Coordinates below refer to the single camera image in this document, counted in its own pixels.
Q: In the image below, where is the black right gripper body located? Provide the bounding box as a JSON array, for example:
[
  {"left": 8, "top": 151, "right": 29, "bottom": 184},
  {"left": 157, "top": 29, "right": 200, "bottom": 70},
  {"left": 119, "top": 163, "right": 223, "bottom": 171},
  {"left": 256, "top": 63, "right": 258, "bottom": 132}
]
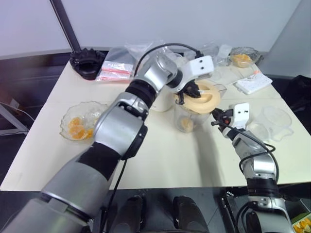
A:
[{"left": 217, "top": 108, "right": 235, "bottom": 127}]

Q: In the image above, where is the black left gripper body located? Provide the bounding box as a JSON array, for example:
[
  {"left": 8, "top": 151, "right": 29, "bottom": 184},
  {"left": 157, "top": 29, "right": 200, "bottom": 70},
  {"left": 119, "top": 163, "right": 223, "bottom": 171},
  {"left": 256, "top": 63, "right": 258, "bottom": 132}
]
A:
[{"left": 178, "top": 80, "right": 195, "bottom": 97}]

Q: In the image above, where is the clear blender jar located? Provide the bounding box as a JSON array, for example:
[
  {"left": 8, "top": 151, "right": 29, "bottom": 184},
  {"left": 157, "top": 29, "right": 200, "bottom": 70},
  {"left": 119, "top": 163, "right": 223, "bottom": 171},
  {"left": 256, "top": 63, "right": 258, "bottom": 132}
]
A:
[{"left": 173, "top": 83, "right": 228, "bottom": 133}]

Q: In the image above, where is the cream blender lid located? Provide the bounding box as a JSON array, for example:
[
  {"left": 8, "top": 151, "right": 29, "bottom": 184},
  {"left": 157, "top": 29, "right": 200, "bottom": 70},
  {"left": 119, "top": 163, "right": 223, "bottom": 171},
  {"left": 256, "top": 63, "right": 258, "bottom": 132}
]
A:
[{"left": 175, "top": 81, "right": 222, "bottom": 115}]

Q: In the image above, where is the cream blender base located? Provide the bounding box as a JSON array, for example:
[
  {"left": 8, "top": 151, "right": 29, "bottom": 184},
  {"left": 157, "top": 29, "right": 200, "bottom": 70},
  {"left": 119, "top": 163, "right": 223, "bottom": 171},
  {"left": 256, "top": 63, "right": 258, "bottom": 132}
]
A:
[{"left": 151, "top": 88, "right": 176, "bottom": 113}]

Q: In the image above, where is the clear bag with dark contents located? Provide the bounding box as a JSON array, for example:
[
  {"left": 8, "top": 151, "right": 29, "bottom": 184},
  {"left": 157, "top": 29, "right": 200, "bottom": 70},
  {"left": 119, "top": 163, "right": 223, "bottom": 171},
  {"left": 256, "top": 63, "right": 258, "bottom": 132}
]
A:
[{"left": 196, "top": 41, "right": 220, "bottom": 64}]

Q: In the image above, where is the small clear plastic container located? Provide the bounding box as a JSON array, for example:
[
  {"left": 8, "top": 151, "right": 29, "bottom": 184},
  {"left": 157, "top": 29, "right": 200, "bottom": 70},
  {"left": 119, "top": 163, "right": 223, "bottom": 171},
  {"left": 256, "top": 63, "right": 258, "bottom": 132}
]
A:
[{"left": 215, "top": 44, "right": 232, "bottom": 67}]

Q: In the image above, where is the white power strip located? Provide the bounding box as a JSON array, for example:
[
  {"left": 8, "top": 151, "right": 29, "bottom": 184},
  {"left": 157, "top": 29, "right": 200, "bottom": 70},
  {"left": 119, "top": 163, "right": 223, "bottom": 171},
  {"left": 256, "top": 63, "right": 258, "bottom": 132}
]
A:
[{"left": 233, "top": 72, "right": 274, "bottom": 96}]

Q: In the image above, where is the clear plastic cup lid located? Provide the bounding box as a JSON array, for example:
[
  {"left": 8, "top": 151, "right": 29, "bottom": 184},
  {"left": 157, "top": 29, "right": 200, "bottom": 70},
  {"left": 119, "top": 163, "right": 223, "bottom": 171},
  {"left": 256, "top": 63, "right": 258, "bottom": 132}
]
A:
[{"left": 244, "top": 105, "right": 295, "bottom": 142}]

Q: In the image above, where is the glass bowl with plastic wrap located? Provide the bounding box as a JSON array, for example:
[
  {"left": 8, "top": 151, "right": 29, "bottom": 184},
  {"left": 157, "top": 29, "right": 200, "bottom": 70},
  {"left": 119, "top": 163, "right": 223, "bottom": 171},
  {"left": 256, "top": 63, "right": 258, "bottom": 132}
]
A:
[{"left": 229, "top": 46, "right": 262, "bottom": 68}]

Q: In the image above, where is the crumpled clear plastic bag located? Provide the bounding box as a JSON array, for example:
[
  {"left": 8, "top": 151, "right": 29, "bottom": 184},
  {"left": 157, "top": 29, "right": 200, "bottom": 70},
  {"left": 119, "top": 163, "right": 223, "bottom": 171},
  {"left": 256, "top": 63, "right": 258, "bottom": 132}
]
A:
[{"left": 123, "top": 39, "right": 193, "bottom": 67}]

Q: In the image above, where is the stack of zip bags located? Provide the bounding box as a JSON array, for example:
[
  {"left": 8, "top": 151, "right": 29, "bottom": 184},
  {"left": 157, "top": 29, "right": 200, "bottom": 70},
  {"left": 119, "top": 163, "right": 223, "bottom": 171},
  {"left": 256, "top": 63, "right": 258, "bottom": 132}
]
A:
[{"left": 95, "top": 47, "right": 137, "bottom": 83}]

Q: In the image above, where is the black chair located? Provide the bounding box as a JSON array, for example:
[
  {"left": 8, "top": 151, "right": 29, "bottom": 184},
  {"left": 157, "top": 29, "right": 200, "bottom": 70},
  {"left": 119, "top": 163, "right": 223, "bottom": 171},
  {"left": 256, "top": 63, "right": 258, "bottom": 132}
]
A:
[{"left": 282, "top": 74, "right": 311, "bottom": 116}]

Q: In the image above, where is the dark rounded shape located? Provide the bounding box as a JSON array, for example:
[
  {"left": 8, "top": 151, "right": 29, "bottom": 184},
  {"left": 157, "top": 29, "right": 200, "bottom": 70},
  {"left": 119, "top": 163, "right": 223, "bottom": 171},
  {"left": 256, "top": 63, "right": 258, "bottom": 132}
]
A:
[
  {"left": 172, "top": 195, "right": 208, "bottom": 233},
  {"left": 114, "top": 195, "right": 144, "bottom": 233}
]

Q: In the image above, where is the black clamp stand base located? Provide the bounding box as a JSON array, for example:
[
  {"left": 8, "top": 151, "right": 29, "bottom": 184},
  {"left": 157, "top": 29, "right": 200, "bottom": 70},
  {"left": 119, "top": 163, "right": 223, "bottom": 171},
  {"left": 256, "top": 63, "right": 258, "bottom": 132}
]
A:
[{"left": 69, "top": 48, "right": 107, "bottom": 81}]

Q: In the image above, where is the scalloped clear glass bowl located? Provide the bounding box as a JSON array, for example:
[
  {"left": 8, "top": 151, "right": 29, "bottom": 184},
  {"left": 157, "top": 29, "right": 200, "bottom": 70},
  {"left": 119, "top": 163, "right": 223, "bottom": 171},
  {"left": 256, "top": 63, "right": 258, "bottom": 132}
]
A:
[{"left": 59, "top": 101, "right": 109, "bottom": 142}]

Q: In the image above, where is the green box with oranges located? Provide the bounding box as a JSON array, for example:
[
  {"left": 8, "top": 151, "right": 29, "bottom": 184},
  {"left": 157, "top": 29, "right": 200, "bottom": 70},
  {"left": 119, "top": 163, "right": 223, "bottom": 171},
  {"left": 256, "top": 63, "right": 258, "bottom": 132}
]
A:
[{"left": 291, "top": 210, "right": 311, "bottom": 233}]

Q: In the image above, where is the black stand pole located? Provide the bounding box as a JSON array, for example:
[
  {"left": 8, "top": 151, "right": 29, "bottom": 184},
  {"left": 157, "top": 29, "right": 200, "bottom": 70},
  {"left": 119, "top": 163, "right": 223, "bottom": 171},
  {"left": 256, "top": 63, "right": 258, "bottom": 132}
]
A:
[{"left": 49, "top": 0, "right": 81, "bottom": 53}]

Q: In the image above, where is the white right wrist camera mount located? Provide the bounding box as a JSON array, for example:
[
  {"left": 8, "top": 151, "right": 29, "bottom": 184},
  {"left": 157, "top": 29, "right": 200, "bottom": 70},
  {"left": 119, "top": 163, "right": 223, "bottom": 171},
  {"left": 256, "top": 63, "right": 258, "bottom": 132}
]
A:
[{"left": 229, "top": 102, "right": 251, "bottom": 129}]

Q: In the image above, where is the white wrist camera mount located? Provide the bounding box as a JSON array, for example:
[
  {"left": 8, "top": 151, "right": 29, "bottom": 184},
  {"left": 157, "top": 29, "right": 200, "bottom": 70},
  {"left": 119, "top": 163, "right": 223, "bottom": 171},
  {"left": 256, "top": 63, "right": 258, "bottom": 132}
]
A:
[
  {"left": 176, "top": 55, "right": 215, "bottom": 93},
  {"left": 229, "top": 102, "right": 251, "bottom": 129}
]

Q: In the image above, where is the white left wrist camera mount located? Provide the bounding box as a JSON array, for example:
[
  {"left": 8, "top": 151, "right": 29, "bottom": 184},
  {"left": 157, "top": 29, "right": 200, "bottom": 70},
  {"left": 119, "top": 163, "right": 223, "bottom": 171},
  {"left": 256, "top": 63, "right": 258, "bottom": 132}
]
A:
[{"left": 176, "top": 55, "right": 215, "bottom": 93}]

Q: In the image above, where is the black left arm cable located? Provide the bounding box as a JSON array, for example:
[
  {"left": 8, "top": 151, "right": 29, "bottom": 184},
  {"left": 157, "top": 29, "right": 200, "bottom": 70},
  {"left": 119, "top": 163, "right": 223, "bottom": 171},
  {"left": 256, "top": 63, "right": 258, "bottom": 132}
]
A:
[{"left": 104, "top": 43, "right": 203, "bottom": 233}]

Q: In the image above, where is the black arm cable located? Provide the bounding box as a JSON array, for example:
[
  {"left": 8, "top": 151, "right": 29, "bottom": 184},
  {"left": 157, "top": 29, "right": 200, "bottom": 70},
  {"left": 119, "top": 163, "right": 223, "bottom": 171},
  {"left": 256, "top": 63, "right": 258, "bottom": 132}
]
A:
[
  {"left": 104, "top": 43, "right": 203, "bottom": 233},
  {"left": 234, "top": 128, "right": 280, "bottom": 233}
]

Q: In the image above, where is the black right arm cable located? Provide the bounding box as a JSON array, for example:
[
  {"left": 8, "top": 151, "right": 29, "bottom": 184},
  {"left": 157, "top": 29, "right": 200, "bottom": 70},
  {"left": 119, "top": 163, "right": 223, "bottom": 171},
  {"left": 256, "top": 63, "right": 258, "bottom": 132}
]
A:
[{"left": 234, "top": 128, "right": 280, "bottom": 233}]

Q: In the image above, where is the grey metal frame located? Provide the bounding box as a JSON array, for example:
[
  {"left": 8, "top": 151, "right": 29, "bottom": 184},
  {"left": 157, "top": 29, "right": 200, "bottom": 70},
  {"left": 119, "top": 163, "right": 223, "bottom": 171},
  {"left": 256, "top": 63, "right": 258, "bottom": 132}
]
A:
[{"left": 0, "top": 101, "right": 30, "bottom": 137}]

